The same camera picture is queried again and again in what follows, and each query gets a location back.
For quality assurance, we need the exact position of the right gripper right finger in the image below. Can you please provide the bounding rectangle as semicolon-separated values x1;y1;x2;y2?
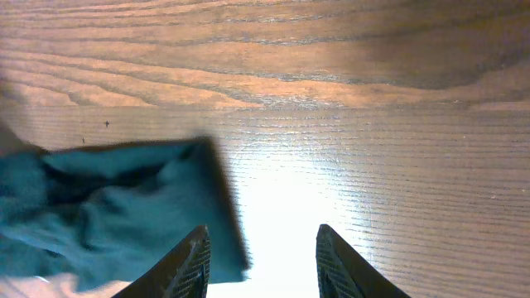
316;224;410;298

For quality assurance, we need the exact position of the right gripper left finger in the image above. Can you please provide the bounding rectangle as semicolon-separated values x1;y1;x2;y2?
113;225;210;298

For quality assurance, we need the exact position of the dark navy t-shirt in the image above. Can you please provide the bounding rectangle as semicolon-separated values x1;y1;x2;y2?
1;139;248;291

